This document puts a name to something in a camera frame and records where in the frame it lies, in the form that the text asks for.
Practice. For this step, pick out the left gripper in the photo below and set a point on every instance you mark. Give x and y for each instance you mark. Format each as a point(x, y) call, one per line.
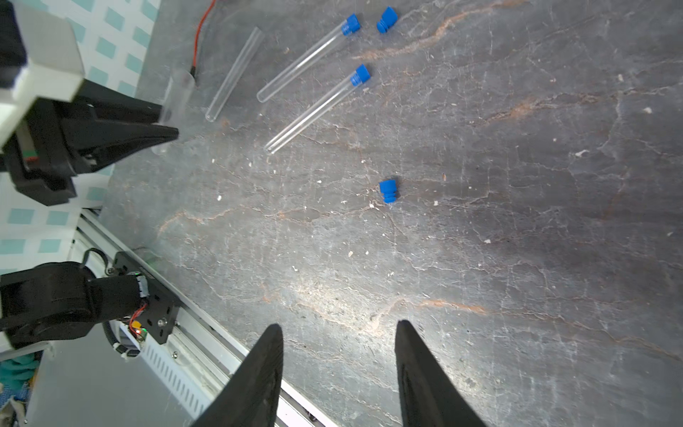
point(41, 69)

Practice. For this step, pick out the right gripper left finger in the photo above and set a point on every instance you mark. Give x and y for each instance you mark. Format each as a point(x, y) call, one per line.
point(251, 397)

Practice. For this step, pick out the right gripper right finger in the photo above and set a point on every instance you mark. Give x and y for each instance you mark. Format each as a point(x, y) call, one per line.
point(426, 394)

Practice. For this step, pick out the clear test tube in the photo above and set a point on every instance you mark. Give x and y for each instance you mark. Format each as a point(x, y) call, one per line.
point(236, 72)
point(314, 112)
point(180, 88)
point(310, 58)

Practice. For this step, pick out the blue stopper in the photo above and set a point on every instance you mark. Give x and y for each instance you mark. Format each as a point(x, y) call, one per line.
point(351, 24)
point(361, 74)
point(389, 191)
point(387, 20)

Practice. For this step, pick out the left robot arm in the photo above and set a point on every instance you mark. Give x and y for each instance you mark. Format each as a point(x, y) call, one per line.
point(63, 301)

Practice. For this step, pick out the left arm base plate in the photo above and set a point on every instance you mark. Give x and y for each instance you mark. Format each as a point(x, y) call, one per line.
point(157, 313)

